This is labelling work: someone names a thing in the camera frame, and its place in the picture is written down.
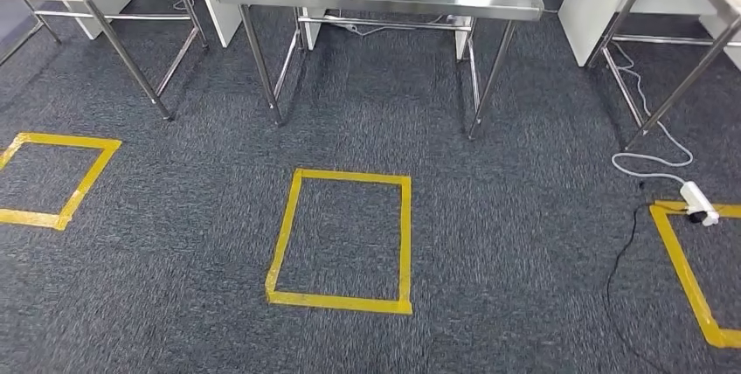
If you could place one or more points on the white extension socket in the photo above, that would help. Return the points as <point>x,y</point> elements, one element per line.
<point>341,25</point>

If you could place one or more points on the white partition board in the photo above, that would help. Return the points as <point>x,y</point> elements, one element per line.
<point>585,12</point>
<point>220,12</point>

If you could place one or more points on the white power strip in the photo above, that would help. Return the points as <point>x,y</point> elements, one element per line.
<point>697,200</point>

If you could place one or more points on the yellow floor tape square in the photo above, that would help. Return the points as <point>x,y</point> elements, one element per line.
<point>683,273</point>
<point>29,218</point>

